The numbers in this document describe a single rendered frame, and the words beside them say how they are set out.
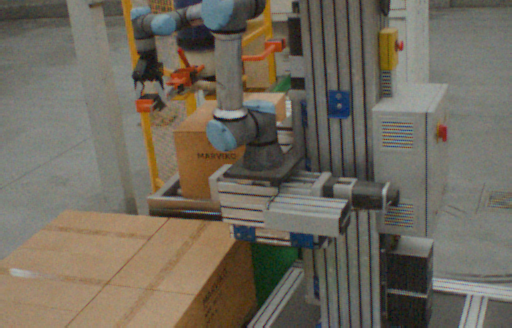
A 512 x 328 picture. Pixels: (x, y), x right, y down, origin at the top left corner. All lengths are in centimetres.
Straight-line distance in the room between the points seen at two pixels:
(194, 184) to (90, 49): 124
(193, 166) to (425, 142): 129
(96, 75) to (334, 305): 210
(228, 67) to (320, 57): 36
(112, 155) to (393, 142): 232
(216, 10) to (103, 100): 214
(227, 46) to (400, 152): 68
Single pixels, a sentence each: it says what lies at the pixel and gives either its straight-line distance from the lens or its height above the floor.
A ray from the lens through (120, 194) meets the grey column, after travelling 429.
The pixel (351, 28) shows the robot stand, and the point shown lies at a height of 149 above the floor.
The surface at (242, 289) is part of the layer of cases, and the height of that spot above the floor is 28.
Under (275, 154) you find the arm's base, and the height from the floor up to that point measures 109.
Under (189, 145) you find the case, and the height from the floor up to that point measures 88.
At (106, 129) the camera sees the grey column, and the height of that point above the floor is 70.
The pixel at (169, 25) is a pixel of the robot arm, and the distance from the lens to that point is 237.
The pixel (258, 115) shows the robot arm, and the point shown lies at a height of 124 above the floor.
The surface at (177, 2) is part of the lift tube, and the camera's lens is 297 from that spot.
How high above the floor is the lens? 192
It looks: 21 degrees down
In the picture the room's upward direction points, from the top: 6 degrees counter-clockwise
